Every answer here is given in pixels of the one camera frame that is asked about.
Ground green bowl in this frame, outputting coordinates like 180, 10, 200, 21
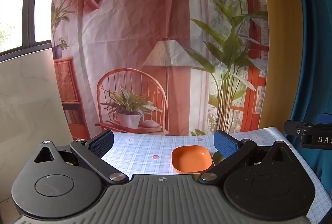
212, 151, 226, 165

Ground dark window frame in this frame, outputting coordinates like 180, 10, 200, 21
0, 0, 52, 62

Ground orange bowl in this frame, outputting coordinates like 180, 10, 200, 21
171, 145, 214, 175

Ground blue checked tablecloth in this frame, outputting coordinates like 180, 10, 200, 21
101, 127, 332, 224

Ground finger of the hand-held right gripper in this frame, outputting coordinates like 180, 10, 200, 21
283, 120, 314, 136

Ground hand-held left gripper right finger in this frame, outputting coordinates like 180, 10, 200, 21
198, 130, 293, 185

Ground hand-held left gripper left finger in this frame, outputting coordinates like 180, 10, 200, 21
34, 130, 129, 185

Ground printed room backdrop cloth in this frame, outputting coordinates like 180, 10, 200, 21
51, 0, 269, 136

